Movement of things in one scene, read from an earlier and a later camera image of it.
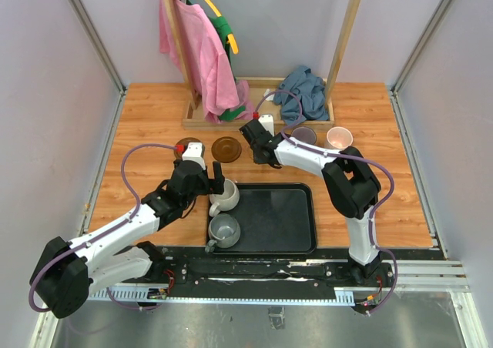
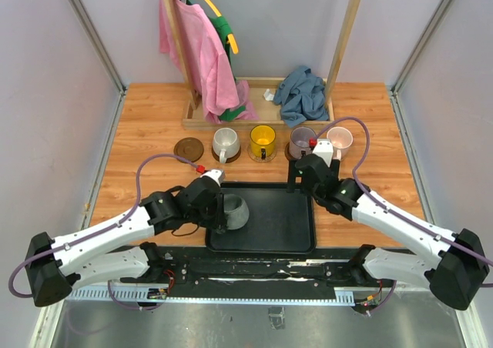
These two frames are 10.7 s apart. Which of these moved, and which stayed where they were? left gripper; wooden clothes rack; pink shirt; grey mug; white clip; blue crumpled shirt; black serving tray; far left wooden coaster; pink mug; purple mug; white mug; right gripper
Moved: grey mug; white mug; left gripper; right gripper
Stayed: far left wooden coaster; pink shirt; wooden clothes rack; purple mug; pink mug; black serving tray; white clip; blue crumpled shirt
